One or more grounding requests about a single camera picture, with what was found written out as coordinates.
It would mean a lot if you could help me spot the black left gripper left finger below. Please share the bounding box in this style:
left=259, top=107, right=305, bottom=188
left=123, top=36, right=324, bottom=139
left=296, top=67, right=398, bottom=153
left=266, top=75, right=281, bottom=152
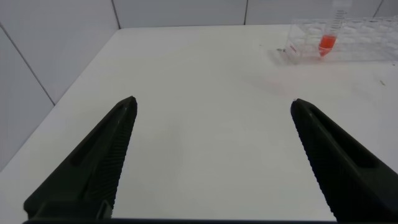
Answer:
left=23, top=95, right=138, bottom=220

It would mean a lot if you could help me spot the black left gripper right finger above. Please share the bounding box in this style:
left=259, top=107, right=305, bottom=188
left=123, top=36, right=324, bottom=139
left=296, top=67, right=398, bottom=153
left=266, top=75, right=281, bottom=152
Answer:
left=290, top=98, right=398, bottom=223

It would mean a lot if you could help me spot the clear plastic test tube rack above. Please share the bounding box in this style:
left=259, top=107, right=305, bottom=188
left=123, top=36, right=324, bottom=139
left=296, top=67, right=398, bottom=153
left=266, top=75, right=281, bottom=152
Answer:
left=284, top=17, right=398, bottom=63

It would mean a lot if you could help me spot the test tube with red liquid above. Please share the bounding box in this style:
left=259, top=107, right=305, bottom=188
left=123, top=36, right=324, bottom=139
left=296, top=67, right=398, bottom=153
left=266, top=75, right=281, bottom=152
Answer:
left=318, top=0, right=352, bottom=57

